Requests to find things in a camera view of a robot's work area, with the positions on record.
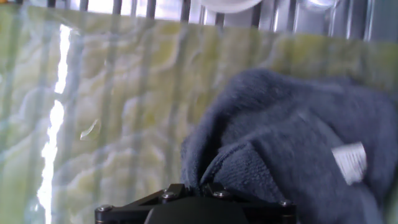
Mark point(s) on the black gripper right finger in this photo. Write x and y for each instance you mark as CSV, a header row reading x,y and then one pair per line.
x,y
270,213

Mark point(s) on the green marble pattern mat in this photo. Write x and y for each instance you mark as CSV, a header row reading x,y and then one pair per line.
x,y
124,93

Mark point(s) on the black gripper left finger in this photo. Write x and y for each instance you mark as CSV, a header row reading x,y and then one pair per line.
x,y
124,213

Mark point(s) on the dark grey cloth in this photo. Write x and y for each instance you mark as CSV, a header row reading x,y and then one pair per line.
x,y
295,124

